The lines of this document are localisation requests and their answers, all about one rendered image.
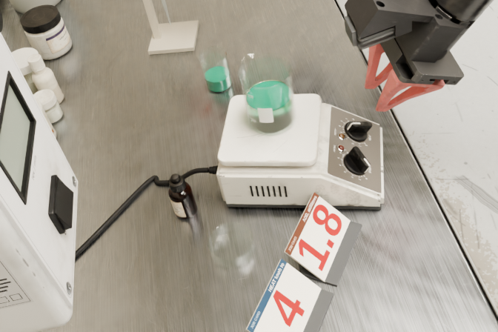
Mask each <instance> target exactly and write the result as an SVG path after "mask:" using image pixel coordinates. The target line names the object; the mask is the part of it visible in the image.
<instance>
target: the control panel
mask: <svg viewBox="0 0 498 332"><path fill-rule="evenodd" d="M352 121H356V122H369V121H367V120H365V119H362V118H359V117H358V116H355V115H352V114H350V113H347V112H345V111H343V110H340V109H337V108H335V107H332V106H331V124H330V137H329V150H328V173H329V174H330V175H332V176H335V177H338V178H340V179H344V180H346V181H348V182H352V183H354V184H356V185H359V186H362V187H365V188H367V189H370V190H373V191H376V192H377V193H382V184H381V149H380V125H377V124H374V123H373V122H371V123H372V125H373V126H372V128H371V129H370V130H369V131H368V137H367V139H366V140H365V141H363V142H356V141H354V140H353V139H351V138H350V137H349V136H348V135H347V133H346V132H345V125H346V124H347V123H348V122H352ZM340 133H342V134H344V135H345V138H344V139H342V138H340V137H339V134H340ZM339 145H343V146H344V148H345V149H344V150H340V149H339ZM354 146H357V147H358V148H359V149H360V150H361V151H362V153H363V154H364V156H365V157H366V159H367V160H368V161H369V162H370V164H371V167H370V168H369V169H368V171H367V172H366V173H365V174H364V175H361V176H358V175H355V174H353V173H352V172H350V171H349V170H348V169H347V168H346V166H345V164H344V161H343V160H344V157H345V155H346V154H348V153H349V152H350V151H351V149H352V148H353V147H354Z"/></svg>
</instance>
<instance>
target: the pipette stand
mask: <svg viewBox="0 0 498 332"><path fill-rule="evenodd" d="M142 1H143V3H144V6H145V10H146V13H147V17H148V20H149V22H150V27H151V30H152V32H153V35H152V38H151V40H150V46H149V49H148V53H149V55H153V54H163V53H179V52H187V51H194V50H195V46H196V38H197V33H198V29H199V20H196V21H181V22H172V23H171V25H170V24H169V23H164V24H159V23H158V20H157V17H156V12H155V10H154V7H153V2H152V0H142Z"/></svg>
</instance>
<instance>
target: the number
mask: <svg viewBox="0 0 498 332"><path fill-rule="evenodd" d="M315 291H316V287H315V286H314V285H312V284H311V283H310V282H309V281H308V280H306V279H305V278H303V277H302V276H300V275H299V274H298V273H297V272H296V271H294V270H293V269H291V268H290V267H288V266H287V265H286V266H285V269H284V270H283V272H282V275H281V276H280V278H279V281H278V282H277V284H276V287H275V289H274V291H273V293H272V295H271V297H270V299H269V301H268V303H267V305H266V308H265V310H264V312H263V314H262V316H261V318H260V320H259V322H258V324H257V326H256V329H255V332H298V330H299V327H300V325H301V324H302V320H303V319H304V316H305V314H306V311H307V309H308V306H309V304H310V303H311V300H312V298H313V295H314V293H315Z"/></svg>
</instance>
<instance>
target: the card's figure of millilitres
mask: <svg viewBox="0 0 498 332"><path fill-rule="evenodd" d="M345 221H346V219H345V218H344V217H343V216H341V215H340V214H339V213H337V212H336V211H335V210H334V209H333V208H332V207H330V206H329V205H327V204H326V203H325V202H323V201H322V200H321V199H320V198H318V199H317V201H316V204H315V206H314V208H313V210H312V212H311V214H310V216H309V218H308V220H307V223H306V225H305V227H304V229H303V231H302V233H301V235H300V237H299V239H298V241H297V243H296V246H295V248H294V249H293V252H292V254H293V255H294V256H296V257H297V258H298V259H300V260H301V261H302V262H304V263H305V264H306V265H307V266H309V267H310V268H311V269H313V270H314V271H316V272H317V273H318V274H319V275H320V276H322V274H323V273H324V270H325V268H326V265H327V263H328V260H329V259H330V257H331V254H332V252H333V249H334V247H335V245H336V242H337V240H338V238H339V235H340V233H341V231H342V228H343V226H344V224H345Z"/></svg>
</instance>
